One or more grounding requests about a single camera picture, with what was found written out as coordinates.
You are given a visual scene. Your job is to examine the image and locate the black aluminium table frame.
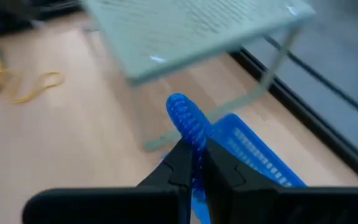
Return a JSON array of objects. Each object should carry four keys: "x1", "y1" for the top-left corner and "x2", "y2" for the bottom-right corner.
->
[{"x1": 228, "y1": 46, "x2": 358, "y2": 184}]

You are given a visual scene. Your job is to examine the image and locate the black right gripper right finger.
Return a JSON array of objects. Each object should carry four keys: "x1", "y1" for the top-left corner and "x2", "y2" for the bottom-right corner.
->
[{"x1": 202, "y1": 138, "x2": 358, "y2": 224}]

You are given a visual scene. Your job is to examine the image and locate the pale green perforated metal shelf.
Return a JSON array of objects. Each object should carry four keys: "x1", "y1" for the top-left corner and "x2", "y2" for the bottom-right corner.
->
[{"x1": 81, "y1": 0, "x2": 316, "y2": 153}]

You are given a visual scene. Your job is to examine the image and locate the yellow rubber band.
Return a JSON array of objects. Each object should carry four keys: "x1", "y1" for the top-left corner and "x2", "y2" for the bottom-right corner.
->
[{"x1": 11, "y1": 71, "x2": 65, "y2": 105}]

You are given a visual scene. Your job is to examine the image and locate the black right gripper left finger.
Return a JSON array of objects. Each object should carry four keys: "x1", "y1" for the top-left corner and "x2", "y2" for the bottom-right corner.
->
[{"x1": 22, "y1": 138, "x2": 195, "y2": 224}]

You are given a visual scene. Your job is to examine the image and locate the blue plastic basket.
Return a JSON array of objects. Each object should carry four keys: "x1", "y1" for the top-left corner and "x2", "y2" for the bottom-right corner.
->
[{"x1": 162, "y1": 113, "x2": 307, "y2": 189}]

